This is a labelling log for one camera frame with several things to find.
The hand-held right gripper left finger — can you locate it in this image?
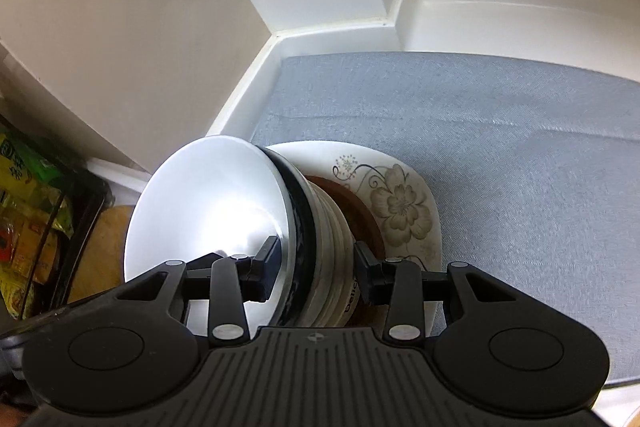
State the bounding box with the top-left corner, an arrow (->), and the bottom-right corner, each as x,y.
112,235 -> 280,348

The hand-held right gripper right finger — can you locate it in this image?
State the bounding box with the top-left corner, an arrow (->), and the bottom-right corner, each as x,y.
353,241 -> 516,344

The brown round plate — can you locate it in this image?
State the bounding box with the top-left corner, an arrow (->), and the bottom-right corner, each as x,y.
304,174 -> 387,328

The white plate with tan flower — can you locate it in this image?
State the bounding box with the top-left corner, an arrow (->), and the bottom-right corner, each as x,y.
262,141 -> 443,338

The blue and white patterned bowl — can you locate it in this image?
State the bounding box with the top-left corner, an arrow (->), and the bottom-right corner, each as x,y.
124,136 -> 317,339

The red seasoning packet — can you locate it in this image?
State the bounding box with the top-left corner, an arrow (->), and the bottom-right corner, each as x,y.
0,222 -> 21,263

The wooden cutting board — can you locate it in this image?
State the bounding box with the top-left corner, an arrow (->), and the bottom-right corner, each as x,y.
65,206 -> 141,305

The yellow green seasoning packet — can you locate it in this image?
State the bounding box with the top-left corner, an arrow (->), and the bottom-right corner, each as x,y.
0,127 -> 76,238

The grey mat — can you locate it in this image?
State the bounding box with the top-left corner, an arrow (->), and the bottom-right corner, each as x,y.
248,52 -> 640,388

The black wire rack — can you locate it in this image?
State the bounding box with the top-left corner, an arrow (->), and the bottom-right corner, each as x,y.
0,112 -> 113,320

